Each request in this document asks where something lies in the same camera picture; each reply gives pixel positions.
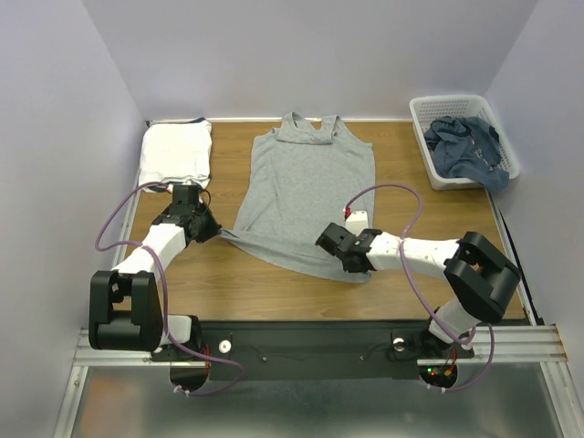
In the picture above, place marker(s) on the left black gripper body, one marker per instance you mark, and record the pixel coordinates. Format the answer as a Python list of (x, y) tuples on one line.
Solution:
[(208, 227)]

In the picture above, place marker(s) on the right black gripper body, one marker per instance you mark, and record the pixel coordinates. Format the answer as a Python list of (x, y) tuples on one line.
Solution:
[(328, 237)]

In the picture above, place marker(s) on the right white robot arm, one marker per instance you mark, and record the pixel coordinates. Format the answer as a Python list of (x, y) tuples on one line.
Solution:
[(482, 278)]

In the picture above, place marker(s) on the folded white tank top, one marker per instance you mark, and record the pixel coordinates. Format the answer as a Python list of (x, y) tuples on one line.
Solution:
[(175, 155)]

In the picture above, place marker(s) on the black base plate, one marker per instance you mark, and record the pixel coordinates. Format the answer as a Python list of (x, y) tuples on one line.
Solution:
[(322, 350)]

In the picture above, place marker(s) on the aluminium frame rail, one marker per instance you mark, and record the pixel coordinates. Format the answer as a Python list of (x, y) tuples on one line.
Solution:
[(515, 385)]

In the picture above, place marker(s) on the blue tank top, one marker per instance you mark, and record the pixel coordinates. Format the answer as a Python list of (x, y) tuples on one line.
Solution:
[(467, 148)]

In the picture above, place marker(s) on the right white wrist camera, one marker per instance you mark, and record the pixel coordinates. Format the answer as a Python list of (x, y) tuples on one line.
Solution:
[(356, 221)]

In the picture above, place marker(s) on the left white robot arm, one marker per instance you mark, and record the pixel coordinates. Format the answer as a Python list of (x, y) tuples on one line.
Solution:
[(128, 305)]

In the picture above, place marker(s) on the grey tank top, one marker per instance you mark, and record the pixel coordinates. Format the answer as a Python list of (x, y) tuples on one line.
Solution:
[(300, 182)]

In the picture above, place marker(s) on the white plastic basket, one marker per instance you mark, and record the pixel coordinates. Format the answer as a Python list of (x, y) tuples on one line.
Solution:
[(427, 109)]

